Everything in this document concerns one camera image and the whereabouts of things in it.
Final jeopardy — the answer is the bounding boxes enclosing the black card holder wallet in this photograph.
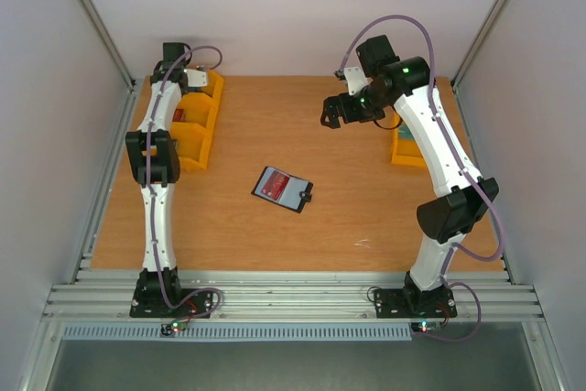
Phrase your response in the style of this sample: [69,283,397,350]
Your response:
[251,167,313,213]

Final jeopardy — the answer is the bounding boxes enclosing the red card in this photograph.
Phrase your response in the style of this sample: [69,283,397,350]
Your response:
[173,108,185,122]
[261,169,290,201]

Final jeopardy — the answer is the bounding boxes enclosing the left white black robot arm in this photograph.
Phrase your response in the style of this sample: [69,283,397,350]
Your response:
[125,42,217,318]

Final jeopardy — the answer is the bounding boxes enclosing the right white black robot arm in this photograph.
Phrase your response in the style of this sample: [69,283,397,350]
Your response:
[320,36,499,319]

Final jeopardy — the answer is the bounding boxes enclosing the green card in right bin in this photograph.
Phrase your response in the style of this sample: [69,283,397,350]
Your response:
[397,125,414,141]

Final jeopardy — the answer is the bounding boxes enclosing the red card in bin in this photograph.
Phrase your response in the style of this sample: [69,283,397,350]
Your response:
[173,108,185,122]

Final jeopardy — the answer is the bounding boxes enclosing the yellow bin right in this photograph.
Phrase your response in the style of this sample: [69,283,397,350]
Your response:
[391,122,426,168]

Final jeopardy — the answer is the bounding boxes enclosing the yellow bin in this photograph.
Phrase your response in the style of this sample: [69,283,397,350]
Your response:
[170,122,212,172]
[189,71,224,107]
[172,93,219,133]
[391,122,426,168]

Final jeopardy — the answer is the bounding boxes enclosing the yellow bin far left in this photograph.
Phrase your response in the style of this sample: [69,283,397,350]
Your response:
[189,71,224,107]

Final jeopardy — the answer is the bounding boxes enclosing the yellow bin middle left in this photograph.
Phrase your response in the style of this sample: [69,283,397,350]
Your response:
[172,93,219,133]

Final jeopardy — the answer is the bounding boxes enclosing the yellow bin near left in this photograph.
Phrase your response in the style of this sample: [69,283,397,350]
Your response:
[170,122,212,172]

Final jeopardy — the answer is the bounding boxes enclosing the right small circuit board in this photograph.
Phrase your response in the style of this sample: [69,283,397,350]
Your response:
[411,320,445,333]

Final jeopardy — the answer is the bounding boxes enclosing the small circuit board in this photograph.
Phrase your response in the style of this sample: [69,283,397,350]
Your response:
[411,320,445,333]
[160,320,189,337]

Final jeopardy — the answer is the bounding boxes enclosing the left small circuit board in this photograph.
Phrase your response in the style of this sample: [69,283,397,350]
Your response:
[160,320,189,337]

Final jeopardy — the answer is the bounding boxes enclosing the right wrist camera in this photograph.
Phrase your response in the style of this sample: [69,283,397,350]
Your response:
[334,67,369,96]

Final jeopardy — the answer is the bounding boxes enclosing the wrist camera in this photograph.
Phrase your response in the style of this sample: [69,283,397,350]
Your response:
[334,67,369,96]
[183,69,210,91]

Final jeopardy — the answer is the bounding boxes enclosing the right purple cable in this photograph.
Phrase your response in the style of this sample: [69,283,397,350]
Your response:
[336,14,506,343]

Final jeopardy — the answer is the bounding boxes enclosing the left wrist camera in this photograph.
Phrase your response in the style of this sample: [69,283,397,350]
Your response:
[183,69,210,91]

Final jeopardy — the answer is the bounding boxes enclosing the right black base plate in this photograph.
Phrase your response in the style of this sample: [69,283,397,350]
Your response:
[371,287,458,320]

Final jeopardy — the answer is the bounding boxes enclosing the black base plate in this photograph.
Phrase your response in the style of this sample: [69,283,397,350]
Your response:
[371,287,458,320]
[129,288,213,319]

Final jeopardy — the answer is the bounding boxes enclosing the left aluminium corner post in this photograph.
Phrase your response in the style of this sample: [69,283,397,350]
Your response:
[53,0,138,92]

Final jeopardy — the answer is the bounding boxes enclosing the aluminium corner post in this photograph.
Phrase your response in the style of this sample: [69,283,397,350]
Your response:
[450,0,511,92]
[53,0,138,92]

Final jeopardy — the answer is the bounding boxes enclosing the grey slotted cable duct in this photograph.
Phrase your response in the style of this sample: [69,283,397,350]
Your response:
[62,322,412,342]

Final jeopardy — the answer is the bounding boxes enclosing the right aluminium corner post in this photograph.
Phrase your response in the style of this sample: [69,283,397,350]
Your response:
[450,0,511,92]

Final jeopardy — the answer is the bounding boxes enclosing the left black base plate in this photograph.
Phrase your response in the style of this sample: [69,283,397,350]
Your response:
[129,288,213,319]

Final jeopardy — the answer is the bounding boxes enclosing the aluminium rail frame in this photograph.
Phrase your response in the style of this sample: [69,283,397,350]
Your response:
[42,269,544,322]

